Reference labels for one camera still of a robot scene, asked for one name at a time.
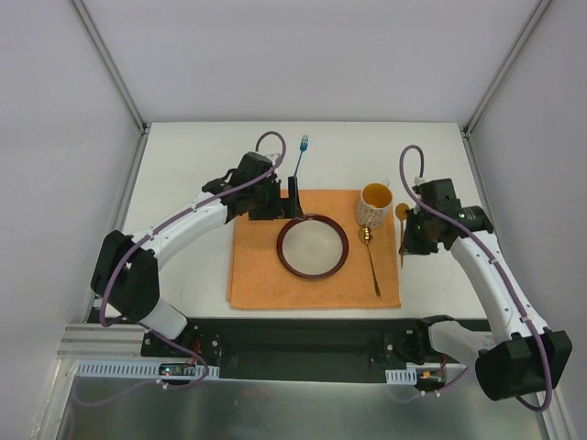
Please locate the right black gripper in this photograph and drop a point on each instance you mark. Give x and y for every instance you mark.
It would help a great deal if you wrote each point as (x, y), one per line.
(416, 240)

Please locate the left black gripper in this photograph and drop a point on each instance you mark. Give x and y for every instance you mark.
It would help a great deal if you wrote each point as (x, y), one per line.
(275, 200)

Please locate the gold spoon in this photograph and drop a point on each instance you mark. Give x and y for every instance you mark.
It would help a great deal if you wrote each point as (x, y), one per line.
(366, 237)
(401, 213)

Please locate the red rimmed plate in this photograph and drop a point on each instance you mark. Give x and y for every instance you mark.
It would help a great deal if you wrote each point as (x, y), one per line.
(313, 248)

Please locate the white floral mug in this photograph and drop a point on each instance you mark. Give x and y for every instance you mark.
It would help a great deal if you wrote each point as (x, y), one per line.
(374, 204)

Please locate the blue metal fork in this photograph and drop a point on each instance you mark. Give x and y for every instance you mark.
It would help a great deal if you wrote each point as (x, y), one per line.
(302, 149)

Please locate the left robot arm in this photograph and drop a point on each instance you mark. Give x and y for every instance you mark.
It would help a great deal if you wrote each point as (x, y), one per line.
(127, 270)

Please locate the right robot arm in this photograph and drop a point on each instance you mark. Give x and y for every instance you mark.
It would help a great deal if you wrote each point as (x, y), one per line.
(522, 355)

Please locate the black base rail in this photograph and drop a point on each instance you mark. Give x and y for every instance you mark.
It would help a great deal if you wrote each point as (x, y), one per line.
(312, 350)

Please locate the right white cable duct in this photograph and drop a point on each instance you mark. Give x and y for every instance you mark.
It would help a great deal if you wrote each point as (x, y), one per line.
(406, 376)

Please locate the white cable duct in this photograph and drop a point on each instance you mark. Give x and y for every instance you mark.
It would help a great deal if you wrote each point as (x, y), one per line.
(144, 370)
(406, 376)

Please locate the left aluminium frame post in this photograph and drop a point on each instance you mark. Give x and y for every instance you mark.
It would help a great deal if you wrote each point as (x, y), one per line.
(104, 54)

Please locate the aluminium frame post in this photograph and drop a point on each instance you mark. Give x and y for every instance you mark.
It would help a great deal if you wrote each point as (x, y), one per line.
(104, 54)
(522, 38)

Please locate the left white cable duct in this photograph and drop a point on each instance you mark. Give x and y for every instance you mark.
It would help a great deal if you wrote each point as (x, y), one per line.
(144, 370)

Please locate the aluminium front rail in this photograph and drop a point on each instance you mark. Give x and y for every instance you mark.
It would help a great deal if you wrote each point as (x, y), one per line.
(119, 341)

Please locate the right aluminium frame post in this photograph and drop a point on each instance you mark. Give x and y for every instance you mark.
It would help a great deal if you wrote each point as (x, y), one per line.
(522, 38)

